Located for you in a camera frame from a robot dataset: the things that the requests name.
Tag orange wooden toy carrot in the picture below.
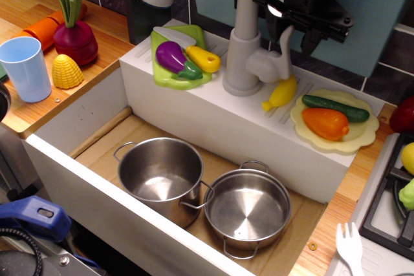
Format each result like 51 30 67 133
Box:
15 4 94 55

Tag grey faucet lever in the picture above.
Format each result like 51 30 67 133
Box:
246 25 294 83

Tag yellow handled toy knife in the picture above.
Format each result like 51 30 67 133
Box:
153 25 221 73

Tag white plastic fork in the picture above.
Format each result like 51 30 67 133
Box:
336 222 364 275

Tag black toy stove grate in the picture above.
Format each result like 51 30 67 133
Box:
360 133 413 260

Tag light green toy vegetable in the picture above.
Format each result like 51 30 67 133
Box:
398 179 414 211

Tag purple toy eggplant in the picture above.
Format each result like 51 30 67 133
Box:
155 41 203 80

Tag grey toy faucet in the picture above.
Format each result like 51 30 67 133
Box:
223 0 261 96

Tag tall steel pot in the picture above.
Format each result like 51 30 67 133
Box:
113 137 215 228

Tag yellow toy squash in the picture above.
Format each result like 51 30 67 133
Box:
261 75 297 111

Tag green toy cucumber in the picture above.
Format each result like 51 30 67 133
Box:
301 94 370 123

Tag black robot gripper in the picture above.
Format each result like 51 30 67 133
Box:
254 0 354 56

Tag light blue plastic cup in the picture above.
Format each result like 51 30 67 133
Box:
1 37 52 103

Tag black braided cable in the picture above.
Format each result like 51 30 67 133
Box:
0 226 44 276

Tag brown cardboard sink liner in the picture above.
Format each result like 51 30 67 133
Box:
69 108 326 275

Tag yellow toy lemon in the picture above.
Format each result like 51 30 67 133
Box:
400 142 414 175

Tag white toy sink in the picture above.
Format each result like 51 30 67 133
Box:
24 19 386 276

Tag yellow toy corn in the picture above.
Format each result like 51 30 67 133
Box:
51 54 84 89

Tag cream scalloped plate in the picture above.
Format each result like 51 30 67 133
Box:
290 89 379 154

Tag teal wall bin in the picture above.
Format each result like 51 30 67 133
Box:
195 0 411 78

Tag green cutting board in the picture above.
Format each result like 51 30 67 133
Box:
151 31 213 90

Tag blue clamp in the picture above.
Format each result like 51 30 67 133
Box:
1 195 72 242

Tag shallow steel pot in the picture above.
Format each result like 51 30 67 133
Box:
203 160 292 260

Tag red toy beet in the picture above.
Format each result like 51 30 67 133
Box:
53 0 98 66

